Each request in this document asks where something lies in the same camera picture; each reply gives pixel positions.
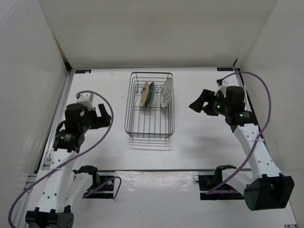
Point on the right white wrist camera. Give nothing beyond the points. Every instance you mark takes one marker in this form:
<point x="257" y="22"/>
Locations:
<point x="222" y="87"/>

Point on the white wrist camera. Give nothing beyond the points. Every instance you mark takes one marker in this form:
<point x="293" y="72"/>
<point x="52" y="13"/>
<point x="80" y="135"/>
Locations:
<point x="86" y="99"/>
<point x="222" y="87"/>

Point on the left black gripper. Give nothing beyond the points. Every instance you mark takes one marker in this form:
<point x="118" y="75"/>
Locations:
<point x="105" y="118"/>

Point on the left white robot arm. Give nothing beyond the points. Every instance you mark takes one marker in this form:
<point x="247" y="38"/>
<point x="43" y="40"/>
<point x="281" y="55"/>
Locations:
<point x="64" y="186"/>

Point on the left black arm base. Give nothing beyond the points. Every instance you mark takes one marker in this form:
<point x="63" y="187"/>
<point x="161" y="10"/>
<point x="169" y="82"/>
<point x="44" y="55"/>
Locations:
<point x="108" y="188"/>

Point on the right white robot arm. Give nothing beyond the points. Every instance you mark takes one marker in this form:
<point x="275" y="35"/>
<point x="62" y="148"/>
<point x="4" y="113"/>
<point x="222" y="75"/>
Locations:
<point x="268" y="188"/>

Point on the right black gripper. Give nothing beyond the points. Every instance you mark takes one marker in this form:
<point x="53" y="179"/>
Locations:
<point x="205" y="96"/>

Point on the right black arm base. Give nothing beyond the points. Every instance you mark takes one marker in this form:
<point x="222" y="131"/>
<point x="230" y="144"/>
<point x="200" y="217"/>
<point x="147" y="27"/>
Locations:
<point x="208" y="181"/>

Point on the beige plate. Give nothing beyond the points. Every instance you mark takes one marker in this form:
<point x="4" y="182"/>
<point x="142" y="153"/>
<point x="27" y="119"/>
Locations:
<point x="144" y="94"/>

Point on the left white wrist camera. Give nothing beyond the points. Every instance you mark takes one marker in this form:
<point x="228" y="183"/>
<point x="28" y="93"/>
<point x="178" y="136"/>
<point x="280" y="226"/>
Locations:
<point x="86" y="99"/>

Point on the wire dish rack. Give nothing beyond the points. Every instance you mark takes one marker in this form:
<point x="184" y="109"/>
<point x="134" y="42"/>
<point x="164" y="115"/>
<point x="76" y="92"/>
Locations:
<point x="152" y="122"/>

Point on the teal patterned plate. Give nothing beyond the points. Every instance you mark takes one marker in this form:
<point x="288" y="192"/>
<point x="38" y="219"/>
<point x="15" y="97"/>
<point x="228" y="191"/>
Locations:
<point x="150" y="98"/>

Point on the white plate with dark rim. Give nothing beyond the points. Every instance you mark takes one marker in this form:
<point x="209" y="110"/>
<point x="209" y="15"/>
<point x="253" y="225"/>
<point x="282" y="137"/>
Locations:
<point x="166" y="93"/>

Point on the left aluminium frame rail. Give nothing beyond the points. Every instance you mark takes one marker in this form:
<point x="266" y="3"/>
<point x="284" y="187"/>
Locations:
<point x="21" y="206"/>

